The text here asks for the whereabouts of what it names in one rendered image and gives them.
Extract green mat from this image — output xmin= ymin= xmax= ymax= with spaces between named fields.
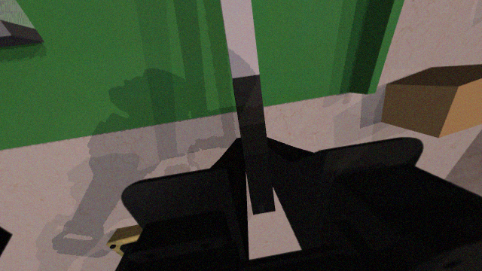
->
xmin=0 ymin=0 xmax=370 ymax=150

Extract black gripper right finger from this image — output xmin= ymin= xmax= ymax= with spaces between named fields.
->
xmin=267 ymin=137 xmax=424 ymax=250

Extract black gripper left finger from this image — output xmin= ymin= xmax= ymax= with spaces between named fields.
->
xmin=121 ymin=138 xmax=249 ymax=261

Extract black and grey putter shaft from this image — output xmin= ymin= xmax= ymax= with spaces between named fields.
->
xmin=220 ymin=0 xmax=275 ymax=215

